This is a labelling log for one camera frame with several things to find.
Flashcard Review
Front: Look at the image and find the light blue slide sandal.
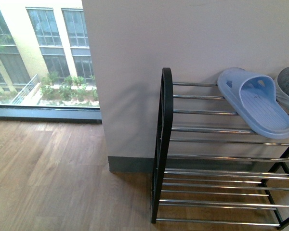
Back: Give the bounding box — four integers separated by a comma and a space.
217, 67, 289, 139

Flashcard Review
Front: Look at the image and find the grey knit sneaker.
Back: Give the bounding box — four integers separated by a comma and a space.
275, 67, 289, 110

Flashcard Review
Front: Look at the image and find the black metal shoe rack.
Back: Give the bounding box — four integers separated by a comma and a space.
151, 68, 289, 231

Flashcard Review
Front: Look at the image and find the black window frame left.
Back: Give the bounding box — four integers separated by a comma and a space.
0, 104, 102, 124

